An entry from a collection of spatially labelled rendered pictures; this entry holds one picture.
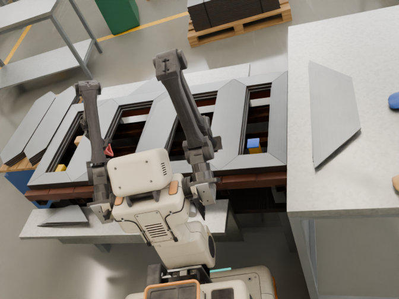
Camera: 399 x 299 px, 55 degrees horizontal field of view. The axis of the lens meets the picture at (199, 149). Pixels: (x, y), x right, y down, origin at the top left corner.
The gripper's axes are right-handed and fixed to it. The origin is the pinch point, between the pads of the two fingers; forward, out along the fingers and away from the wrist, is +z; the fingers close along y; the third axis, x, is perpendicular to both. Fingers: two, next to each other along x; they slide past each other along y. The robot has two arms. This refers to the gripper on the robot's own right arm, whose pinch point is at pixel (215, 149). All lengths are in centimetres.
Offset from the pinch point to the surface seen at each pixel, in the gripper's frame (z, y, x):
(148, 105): 45, 51, -56
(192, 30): 208, 51, -226
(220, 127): 24.2, 0.4, -20.7
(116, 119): 41, 73, -49
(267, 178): 11.2, -21.0, 15.9
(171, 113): 34, 32, -41
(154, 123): 31, 42, -35
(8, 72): 202, 313, -240
